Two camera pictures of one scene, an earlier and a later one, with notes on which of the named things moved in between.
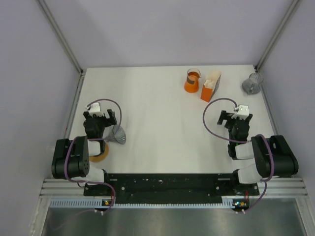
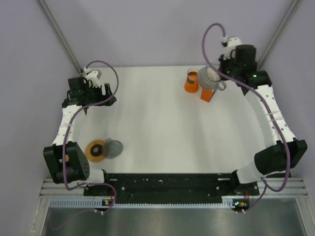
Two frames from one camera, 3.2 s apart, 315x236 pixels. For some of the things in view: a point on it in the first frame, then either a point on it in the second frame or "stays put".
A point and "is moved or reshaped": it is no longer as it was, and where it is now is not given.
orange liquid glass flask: x=191 y=84 stays put
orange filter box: x=207 y=93 stays put
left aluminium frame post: x=55 y=26 stays put
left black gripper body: x=102 y=121 -> x=94 y=93
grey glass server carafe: x=251 y=85 is moved or reshaped
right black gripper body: x=231 y=122 -> x=228 y=67
